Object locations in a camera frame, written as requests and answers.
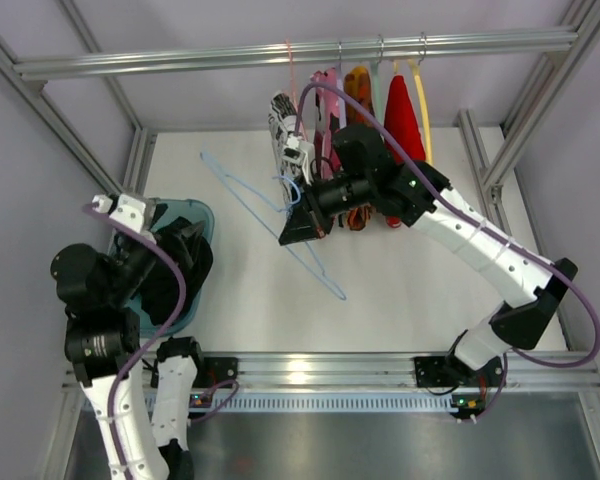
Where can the pink hanger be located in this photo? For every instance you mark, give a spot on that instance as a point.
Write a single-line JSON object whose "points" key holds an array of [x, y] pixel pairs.
{"points": [[292, 80]]}

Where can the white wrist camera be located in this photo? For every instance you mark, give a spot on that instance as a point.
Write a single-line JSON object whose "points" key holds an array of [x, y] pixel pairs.
{"points": [[131, 211], [297, 155]]}

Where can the orange patterned garment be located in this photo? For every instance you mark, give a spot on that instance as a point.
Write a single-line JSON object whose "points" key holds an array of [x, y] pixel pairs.
{"points": [[357, 84]]}

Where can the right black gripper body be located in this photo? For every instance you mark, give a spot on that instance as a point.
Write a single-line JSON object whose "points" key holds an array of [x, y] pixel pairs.
{"points": [[311, 213]]}

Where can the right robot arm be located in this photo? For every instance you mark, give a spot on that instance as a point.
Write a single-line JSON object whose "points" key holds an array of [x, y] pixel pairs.
{"points": [[424, 199]]}

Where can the right aluminium frame post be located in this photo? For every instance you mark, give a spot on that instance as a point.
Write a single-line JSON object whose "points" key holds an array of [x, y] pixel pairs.
{"points": [[544, 85]]}

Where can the left aluminium frame post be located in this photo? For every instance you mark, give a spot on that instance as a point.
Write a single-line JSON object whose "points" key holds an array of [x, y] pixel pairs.
{"points": [[92, 117]]}

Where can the aluminium frame post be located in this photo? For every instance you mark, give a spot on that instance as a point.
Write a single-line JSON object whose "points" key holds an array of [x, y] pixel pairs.
{"points": [[544, 85], [92, 117]]}

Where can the mint green hanger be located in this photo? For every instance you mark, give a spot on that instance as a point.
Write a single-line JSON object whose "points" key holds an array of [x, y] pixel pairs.
{"points": [[376, 81]]}

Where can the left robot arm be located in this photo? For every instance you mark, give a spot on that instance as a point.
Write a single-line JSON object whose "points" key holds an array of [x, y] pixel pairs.
{"points": [[103, 333]]}

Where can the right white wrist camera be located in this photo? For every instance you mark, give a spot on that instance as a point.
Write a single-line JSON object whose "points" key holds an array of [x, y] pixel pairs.
{"points": [[297, 155]]}

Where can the aluminium hanging rail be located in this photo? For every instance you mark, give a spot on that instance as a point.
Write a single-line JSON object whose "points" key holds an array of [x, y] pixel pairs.
{"points": [[534, 40]]}

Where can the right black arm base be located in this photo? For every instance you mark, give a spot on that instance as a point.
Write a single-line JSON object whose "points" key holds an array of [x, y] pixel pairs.
{"points": [[437, 372]]}

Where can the lilac hanger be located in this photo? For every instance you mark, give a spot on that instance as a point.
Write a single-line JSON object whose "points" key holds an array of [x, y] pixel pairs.
{"points": [[340, 87]]}

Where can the black white patterned garment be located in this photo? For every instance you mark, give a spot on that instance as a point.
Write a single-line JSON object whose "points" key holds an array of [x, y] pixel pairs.
{"points": [[282, 118]]}

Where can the yellow hanger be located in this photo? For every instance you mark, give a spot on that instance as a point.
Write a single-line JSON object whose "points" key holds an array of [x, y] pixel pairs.
{"points": [[424, 126]]}

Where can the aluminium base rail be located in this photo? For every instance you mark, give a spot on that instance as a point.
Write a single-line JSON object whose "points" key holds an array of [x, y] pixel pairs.
{"points": [[390, 371]]}

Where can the grey slotted cable duct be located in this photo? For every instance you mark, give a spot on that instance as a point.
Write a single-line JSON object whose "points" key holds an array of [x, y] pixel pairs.
{"points": [[250, 402]]}

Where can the teal plastic bin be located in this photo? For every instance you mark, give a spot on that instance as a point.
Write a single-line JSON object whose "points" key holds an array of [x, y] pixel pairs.
{"points": [[200, 215]]}

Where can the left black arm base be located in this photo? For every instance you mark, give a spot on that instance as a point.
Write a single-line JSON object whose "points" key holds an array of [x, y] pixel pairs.
{"points": [[213, 369]]}

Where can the red garment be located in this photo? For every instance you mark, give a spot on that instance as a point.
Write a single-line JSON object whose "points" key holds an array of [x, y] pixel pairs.
{"points": [[400, 120]]}

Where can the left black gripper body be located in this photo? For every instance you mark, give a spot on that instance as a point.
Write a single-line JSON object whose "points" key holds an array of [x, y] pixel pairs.
{"points": [[169, 239]]}

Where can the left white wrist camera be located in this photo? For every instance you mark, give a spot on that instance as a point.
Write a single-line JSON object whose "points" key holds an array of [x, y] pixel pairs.
{"points": [[131, 211]]}

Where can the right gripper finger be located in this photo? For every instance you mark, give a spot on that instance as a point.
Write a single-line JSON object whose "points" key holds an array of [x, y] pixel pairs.
{"points": [[298, 216], [291, 236]]}

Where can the pink patterned garment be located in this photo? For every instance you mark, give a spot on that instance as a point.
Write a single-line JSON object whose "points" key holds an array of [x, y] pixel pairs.
{"points": [[330, 117]]}

